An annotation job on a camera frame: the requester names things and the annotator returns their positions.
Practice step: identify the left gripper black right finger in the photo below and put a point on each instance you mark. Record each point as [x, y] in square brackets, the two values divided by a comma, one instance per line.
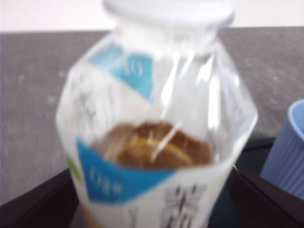
[261, 209]

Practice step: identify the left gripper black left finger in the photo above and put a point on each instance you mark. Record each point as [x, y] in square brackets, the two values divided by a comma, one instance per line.
[35, 209]

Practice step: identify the jasmine oolong bottle white label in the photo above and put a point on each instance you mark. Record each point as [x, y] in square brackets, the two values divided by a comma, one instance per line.
[142, 95]

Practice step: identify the blue ribbed cup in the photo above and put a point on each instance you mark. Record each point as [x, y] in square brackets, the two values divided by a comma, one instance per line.
[287, 154]

